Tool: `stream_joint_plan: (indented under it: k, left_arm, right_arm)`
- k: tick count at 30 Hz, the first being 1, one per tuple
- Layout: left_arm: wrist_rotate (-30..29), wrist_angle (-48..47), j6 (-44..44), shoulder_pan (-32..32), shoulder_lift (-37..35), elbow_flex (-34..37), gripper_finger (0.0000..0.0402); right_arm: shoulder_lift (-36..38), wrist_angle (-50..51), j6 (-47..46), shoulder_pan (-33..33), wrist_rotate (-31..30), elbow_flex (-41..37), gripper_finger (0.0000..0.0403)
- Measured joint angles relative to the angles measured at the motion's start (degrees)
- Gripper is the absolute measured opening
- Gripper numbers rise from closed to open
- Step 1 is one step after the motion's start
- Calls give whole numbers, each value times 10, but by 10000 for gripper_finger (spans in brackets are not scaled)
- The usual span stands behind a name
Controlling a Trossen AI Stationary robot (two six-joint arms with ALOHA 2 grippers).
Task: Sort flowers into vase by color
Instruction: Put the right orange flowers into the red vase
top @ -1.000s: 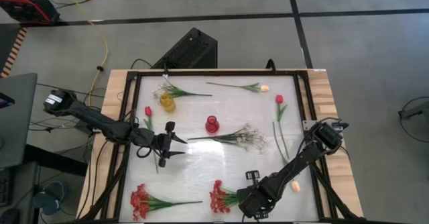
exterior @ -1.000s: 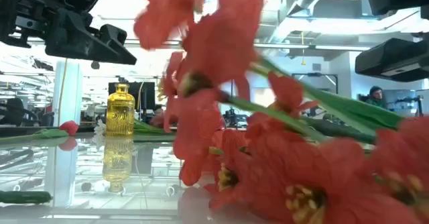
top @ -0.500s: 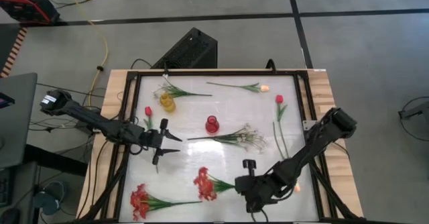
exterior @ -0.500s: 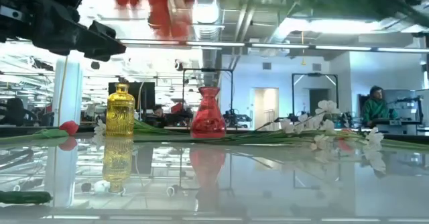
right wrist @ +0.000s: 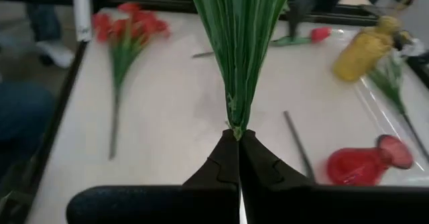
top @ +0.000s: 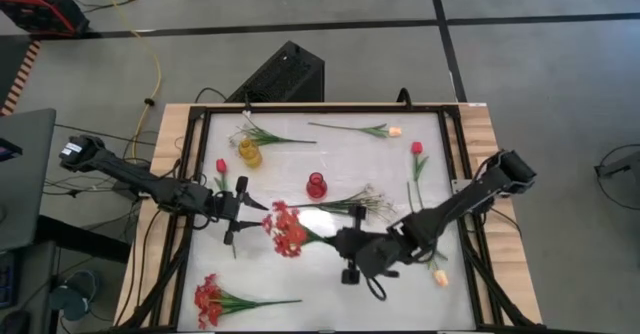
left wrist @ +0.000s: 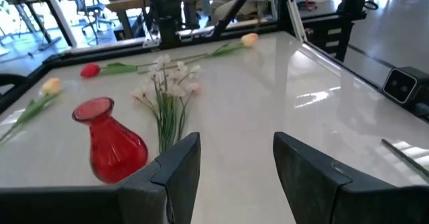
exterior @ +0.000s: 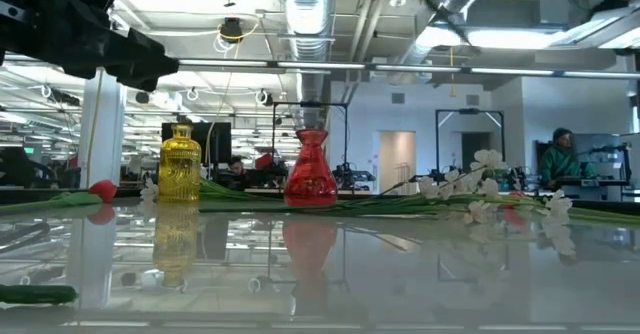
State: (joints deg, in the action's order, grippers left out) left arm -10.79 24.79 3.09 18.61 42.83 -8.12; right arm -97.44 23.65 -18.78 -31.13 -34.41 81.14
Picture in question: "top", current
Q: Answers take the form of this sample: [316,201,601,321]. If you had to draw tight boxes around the yellow glass vase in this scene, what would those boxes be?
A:
[237,137,264,170]

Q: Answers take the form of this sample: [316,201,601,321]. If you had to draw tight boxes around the teal round stool base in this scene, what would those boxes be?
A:
[48,268,100,323]

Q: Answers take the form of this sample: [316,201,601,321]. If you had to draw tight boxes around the white artificial flower spray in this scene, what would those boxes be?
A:
[228,109,319,150]
[287,182,399,224]

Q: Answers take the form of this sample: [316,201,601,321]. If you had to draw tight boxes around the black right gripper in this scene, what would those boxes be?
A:
[326,204,402,286]

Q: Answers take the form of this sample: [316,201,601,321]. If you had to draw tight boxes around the peach artificial tulip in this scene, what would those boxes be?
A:
[405,180,450,289]
[307,121,404,139]

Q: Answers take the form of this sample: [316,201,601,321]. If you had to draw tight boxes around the grey desk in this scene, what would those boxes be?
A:
[0,107,57,253]

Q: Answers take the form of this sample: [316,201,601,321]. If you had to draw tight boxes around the yellow power cable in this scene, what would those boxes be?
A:
[87,0,164,160]

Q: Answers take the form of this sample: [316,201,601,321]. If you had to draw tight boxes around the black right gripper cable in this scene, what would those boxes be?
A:
[365,275,388,303]

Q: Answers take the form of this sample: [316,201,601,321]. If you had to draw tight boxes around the grey floor stand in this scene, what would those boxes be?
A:
[594,149,640,179]

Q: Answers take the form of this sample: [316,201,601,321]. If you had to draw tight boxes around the red artificial tulip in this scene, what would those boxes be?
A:
[409,141,430,210]
[213,157,238,260]

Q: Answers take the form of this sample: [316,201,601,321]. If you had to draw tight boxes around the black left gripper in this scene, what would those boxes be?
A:
[208,175,270,246]

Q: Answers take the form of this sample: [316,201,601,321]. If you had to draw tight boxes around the black computer tower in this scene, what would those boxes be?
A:
[224,40,326,104]

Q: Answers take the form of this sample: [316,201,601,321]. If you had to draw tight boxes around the red glass vase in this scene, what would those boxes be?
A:
[305,171,329,200]

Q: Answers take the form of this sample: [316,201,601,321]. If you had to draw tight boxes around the red tool case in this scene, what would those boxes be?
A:
[0,0,91,38]

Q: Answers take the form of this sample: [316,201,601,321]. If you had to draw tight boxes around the black floor cable loop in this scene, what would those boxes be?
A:
[594,143,640,225]

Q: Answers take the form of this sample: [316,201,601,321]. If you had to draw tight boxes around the red artificial flower bunch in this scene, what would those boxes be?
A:
[260,199,336,259]
[193,272,304,331]

